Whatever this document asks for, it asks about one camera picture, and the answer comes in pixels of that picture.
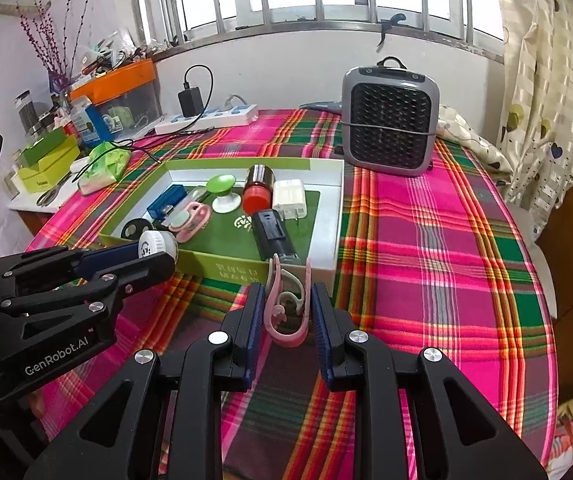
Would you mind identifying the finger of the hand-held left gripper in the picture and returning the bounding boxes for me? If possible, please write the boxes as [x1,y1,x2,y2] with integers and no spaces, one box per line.
[0,244,142,293]
[0,252,178,333]

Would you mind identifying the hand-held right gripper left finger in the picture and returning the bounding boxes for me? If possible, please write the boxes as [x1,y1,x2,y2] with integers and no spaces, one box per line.
[24,282,267,480]

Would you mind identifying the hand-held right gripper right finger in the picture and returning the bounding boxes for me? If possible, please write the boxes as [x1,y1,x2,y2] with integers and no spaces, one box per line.
[311,282,549,480]

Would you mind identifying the pink cable clip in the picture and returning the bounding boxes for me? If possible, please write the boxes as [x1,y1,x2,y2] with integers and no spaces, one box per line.
[263,254,313,349]

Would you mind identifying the small white round cap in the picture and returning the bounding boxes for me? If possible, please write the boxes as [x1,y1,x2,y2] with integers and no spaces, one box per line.
[139,230,180,266]

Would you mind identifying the black round magnet disc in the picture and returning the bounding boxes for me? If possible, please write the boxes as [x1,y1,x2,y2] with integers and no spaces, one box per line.
[121,217,154,241]

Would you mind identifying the green cardboard box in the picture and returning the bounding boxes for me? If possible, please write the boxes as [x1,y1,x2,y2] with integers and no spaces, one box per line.
[99,157,345,291]

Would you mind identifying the blue translucent usb reader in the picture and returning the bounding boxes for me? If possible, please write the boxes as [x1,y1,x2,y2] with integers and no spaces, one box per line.
[146,185,187,221]

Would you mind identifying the pink clip with teal pads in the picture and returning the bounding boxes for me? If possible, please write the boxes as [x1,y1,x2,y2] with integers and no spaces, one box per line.
[169,201,212,244]

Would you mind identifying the black bike light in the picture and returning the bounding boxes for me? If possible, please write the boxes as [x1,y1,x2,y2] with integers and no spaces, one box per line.
[251,210,301,267]

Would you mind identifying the brown bottle with red cap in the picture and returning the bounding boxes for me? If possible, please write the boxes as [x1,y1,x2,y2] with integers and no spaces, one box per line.
[244,164,278,213]

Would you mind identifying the white charger plug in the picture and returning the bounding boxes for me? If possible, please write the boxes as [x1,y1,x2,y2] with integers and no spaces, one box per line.
[271,179,308,223]

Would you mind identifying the scissors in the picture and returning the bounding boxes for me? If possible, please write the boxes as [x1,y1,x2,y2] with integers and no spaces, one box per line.
[36,170,72,208]

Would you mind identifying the green tissue packet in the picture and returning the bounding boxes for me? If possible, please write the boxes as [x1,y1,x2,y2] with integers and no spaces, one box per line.
[77,141,132,196]

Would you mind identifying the white side table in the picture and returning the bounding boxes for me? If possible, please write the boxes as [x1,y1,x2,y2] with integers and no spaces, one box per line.
[9,160,90,216]

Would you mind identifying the yellow-green box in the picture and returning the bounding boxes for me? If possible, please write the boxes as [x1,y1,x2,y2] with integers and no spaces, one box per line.
[16,137,82,193]

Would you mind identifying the plaid tablecloth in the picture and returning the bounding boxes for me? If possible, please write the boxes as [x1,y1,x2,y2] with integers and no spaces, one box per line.
[26,107,559,480]

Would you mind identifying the dark green box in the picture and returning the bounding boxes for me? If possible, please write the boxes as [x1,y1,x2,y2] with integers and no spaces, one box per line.
[19,127,67,168]

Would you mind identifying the blue and white box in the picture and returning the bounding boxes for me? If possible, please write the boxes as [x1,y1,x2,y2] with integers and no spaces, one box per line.
[70,97,116,143]

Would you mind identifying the glass jar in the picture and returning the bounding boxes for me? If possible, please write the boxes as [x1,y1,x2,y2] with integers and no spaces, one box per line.
[15,91,38,133]

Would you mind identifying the white power strip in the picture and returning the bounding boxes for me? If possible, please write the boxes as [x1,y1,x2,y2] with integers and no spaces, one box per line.
[155,104,258,136]

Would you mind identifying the clear bin with orange lid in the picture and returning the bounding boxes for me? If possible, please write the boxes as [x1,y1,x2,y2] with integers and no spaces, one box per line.
[69,58,162,131]

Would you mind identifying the purple flower branches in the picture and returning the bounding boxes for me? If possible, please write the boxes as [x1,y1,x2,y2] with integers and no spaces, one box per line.
[16,0,102,96]

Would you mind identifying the grey small fan heater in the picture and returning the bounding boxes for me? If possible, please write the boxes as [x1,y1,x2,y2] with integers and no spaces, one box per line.
[340,57,441,177]

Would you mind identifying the patterned pillow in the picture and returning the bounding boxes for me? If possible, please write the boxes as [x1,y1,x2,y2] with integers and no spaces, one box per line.
[436,105,514,176]

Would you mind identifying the metal window grille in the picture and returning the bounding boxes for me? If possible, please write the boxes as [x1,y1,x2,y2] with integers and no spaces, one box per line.
[129,0,507,63]

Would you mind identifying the black hook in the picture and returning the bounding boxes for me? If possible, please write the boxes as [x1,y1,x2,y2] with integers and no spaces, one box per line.
[377,14,409,51]

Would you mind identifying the patterned curtain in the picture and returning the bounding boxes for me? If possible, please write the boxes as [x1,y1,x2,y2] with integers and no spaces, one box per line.
[491,0,573,211]

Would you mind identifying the black power adapter with cable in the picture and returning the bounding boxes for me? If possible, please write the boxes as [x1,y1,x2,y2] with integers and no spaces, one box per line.
[79,64,214,181]

